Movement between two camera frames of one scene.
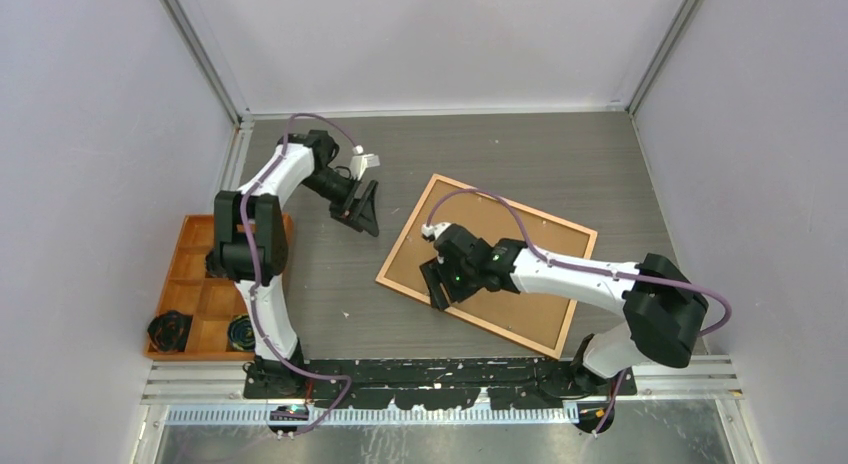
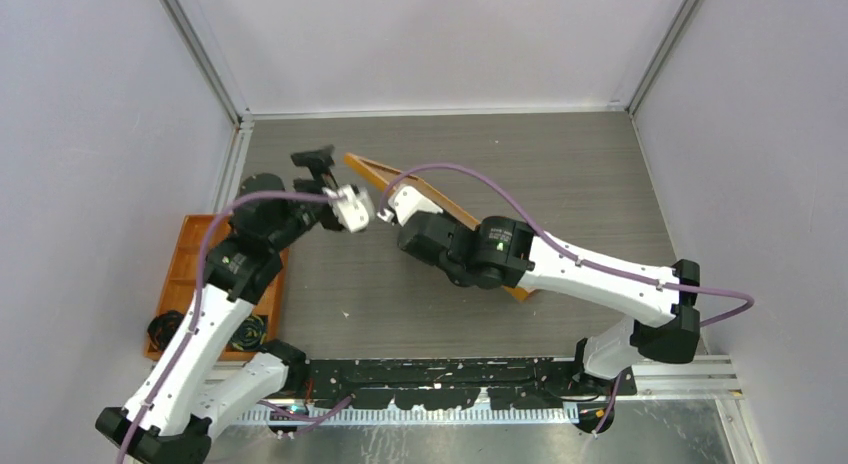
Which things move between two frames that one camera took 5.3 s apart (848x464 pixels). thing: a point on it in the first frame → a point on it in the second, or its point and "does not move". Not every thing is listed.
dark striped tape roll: (241, 335) does not move
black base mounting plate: (432, 383) does not move
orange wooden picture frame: (381, 278) → (376, 174)
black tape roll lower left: (168, 331) does not move
